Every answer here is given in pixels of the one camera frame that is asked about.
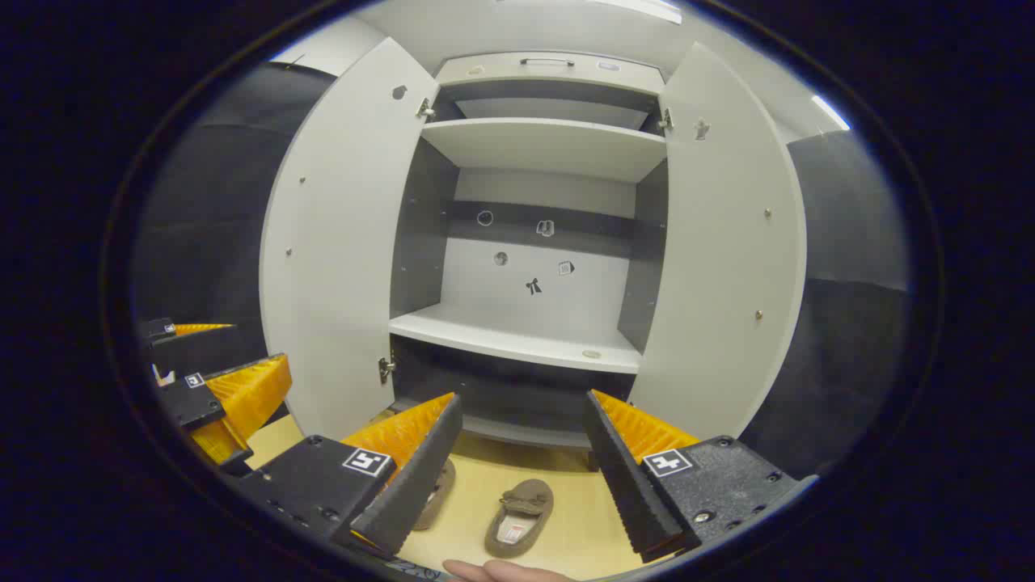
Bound ceiling light panel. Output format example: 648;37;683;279
811;95;851;132
590;0;684;23

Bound black backdrop cloth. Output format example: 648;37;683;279
133;63;336;421
740;129;910;478

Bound grey shoe cabinet door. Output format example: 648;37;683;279
627;42;808;441
259;36;441;441

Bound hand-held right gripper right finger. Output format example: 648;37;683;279
584;390;819;564

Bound brown suede shoe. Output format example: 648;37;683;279
484;479;556;559
412;459;457;532

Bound grey shoe cabinet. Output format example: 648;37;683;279
378;50;674;470

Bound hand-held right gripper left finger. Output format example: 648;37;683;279
239;394;463;559

